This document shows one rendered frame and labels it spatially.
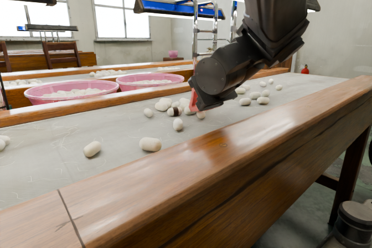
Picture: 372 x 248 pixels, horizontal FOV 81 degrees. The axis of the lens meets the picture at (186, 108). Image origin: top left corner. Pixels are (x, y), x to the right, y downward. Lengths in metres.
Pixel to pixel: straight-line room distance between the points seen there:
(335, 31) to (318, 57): 0.50
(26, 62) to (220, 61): 2.94
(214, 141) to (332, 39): 4.59
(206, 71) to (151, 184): 0.17
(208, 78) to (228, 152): 0.11
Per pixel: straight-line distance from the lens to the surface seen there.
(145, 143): 0.35
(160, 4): 1.24
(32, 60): 3.16
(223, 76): 0.31
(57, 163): 0.38
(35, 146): 0.45
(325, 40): 4.89
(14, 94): 0.90
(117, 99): 0.62
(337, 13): 4.88
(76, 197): 0.25
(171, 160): 0.29
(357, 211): 0.65
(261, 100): 0.64
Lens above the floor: 0.91
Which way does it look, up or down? 17 degrees down
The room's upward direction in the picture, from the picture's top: straight up
